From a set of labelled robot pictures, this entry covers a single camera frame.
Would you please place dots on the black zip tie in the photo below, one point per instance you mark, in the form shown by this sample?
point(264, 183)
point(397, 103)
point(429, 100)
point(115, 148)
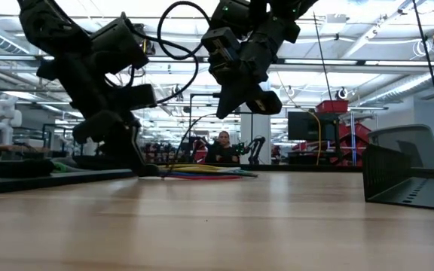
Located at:
point(187, 133)

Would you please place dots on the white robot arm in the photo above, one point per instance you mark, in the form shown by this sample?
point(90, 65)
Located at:
point(4, 116)

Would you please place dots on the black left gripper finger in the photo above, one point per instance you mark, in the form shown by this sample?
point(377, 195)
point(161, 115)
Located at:
point(119, 131)
point(134, 97)

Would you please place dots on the red storage bin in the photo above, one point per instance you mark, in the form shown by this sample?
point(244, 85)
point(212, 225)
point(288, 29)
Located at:
point(332, 106)

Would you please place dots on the red shelf rack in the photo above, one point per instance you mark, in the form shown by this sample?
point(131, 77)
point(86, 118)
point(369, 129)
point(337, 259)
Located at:
point(358, 133)

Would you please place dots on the black monitor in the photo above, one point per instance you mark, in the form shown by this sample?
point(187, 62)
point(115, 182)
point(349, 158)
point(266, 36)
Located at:
point(307, 126)

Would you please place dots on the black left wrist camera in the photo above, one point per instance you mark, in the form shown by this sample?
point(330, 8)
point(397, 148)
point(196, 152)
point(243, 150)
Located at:
point(119, 45)

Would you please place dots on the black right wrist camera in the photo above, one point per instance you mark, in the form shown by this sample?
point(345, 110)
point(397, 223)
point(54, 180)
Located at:
point(220, 47)

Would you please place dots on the black duct cover strip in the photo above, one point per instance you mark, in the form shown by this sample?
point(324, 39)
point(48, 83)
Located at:
point(51, 180)

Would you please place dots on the small white ringed ceiling reel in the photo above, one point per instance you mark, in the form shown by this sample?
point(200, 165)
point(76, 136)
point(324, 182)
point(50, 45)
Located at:
point(176, 92)
point(342, 93)

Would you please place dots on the wooden workbench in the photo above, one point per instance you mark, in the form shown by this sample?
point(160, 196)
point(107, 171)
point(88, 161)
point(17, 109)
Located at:
point(21, 148)

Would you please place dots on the person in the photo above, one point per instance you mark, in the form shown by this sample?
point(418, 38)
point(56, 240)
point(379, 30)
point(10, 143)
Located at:
point(222, 150)

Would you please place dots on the white column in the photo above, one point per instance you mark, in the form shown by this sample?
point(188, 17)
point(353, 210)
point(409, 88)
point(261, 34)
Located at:
point(256, 131)

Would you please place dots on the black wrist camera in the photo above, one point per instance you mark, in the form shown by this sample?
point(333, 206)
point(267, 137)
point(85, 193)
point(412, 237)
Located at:
point(220, 47)
point(119, 45)

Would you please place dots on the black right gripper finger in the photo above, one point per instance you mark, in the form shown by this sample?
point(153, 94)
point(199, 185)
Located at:
point(264, 103)
point(232, 99)

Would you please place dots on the black gantry frame with camera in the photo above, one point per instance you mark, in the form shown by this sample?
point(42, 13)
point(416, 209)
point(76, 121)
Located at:
point(190, 113)

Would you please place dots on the long ceiling light strip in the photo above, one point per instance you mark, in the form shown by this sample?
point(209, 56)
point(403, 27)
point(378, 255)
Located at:
point(352, 61)

